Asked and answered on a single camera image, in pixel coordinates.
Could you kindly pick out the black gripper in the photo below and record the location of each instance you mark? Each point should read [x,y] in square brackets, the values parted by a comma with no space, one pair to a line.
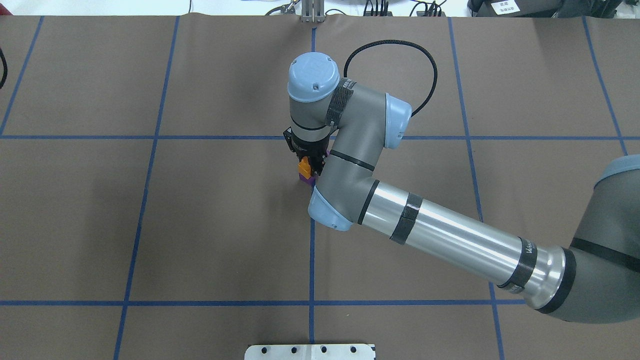
[311,152]

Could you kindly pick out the orange trapezoid block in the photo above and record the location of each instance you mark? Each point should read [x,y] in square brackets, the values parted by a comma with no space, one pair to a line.
[305,170]

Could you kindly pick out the purple trapezoid block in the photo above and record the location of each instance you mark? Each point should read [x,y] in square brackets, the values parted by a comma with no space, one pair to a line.
[306,179]

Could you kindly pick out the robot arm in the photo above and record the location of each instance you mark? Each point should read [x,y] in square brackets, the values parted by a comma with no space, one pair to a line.
[342,127]

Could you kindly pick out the white metal plate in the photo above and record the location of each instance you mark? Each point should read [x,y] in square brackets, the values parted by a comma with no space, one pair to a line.
[327,351]

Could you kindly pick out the black box with label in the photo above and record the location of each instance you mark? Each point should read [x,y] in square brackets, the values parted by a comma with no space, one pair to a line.
[604,9]

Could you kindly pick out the metal mounting bracket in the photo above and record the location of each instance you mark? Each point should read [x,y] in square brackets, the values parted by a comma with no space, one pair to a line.
[312,11]

